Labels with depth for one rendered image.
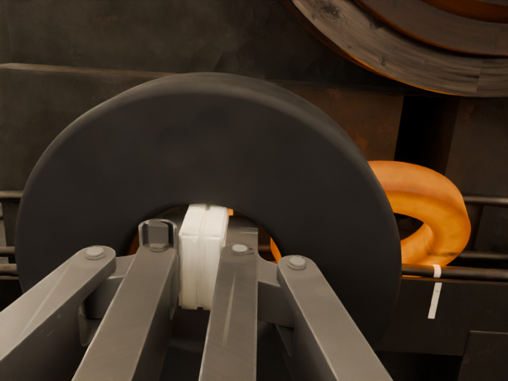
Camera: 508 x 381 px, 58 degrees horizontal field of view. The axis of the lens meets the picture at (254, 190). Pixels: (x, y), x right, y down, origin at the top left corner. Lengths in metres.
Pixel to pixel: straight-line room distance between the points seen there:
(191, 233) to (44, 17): 0.48
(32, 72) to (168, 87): 0.40
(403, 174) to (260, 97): 0.25
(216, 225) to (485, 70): 0.33
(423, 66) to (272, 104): 0.28
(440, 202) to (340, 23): 0.17
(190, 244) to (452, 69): 0.32
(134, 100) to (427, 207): 0.29
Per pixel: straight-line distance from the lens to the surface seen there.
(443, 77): 0.43
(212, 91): 0.16
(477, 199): 0.57
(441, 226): 0.43
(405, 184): 0.38
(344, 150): 0.16
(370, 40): 0.41
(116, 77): 0.52
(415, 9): 0.40
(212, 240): 0.15
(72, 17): 0.59
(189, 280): 0.16
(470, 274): 0.50
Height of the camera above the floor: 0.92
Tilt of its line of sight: 18 degrees down
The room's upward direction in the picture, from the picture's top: 4 degrees clockwise
